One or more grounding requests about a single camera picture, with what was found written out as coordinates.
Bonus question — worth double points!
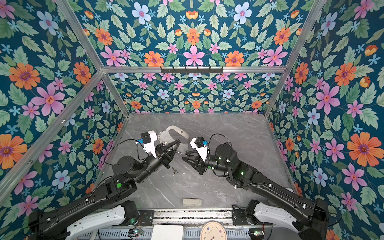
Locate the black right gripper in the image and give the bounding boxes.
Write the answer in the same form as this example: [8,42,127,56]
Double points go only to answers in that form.
[182,149,233,176]

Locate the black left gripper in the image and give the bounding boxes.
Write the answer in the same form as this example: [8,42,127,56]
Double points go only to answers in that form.
[132,136,181,185]

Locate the silver keys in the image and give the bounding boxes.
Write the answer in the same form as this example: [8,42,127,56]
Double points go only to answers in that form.
[158,125,191,155]

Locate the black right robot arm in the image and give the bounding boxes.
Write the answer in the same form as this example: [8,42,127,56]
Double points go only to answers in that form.
[183,143,330,240]

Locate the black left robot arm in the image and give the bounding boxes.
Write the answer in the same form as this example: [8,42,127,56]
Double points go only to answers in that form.
[28,140,181,240]

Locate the small white block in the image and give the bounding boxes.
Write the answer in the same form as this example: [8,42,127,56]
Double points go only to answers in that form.
[183,198,202,207]

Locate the round analog clock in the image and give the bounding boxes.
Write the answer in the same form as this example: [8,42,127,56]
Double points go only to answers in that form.
[200,222,228,240]

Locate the white box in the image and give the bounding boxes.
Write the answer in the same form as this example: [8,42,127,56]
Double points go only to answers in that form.
[151,225,185,240]

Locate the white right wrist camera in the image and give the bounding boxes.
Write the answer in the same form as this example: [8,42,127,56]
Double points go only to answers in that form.
[190,137,209,162]

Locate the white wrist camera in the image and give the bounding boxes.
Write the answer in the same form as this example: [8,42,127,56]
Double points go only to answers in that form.
[141,131,158,159]
[190,137,209,162]

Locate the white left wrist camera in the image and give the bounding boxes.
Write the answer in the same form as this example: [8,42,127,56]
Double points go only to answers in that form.
[141,131,158,159]

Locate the aluminium front rail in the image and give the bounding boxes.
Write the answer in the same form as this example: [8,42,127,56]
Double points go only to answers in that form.
[152,208,234,226]

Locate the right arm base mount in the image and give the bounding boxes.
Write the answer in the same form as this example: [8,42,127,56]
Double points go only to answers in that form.
[232,200,299,233]

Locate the black hook rail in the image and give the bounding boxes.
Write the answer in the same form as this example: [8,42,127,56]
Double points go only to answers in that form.
[160,67,224,75]

